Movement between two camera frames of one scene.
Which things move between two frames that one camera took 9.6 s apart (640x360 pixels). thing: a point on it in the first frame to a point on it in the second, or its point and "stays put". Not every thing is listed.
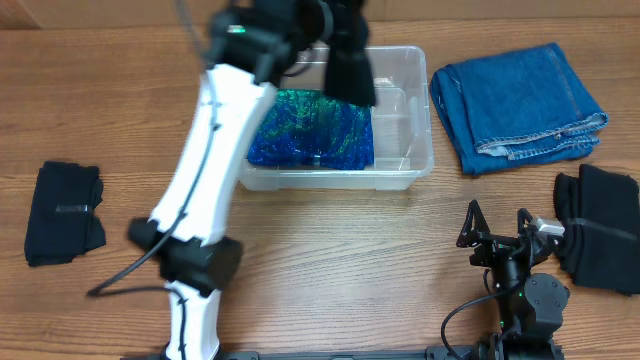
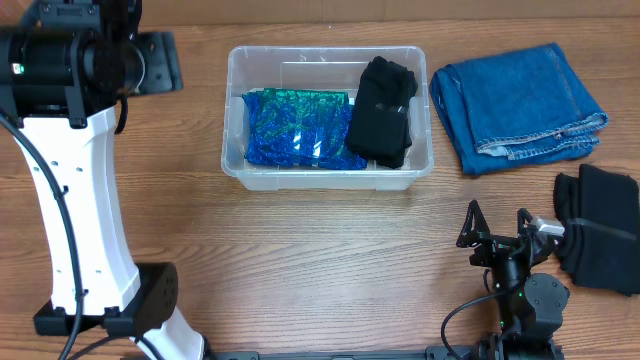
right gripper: (469, 238) stays put
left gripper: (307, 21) to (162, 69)
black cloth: (349, 73) to (379, 129)
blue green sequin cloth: (300, 127) stays put
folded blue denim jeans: (516, 107) stays put
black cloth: (600, 243) stays put
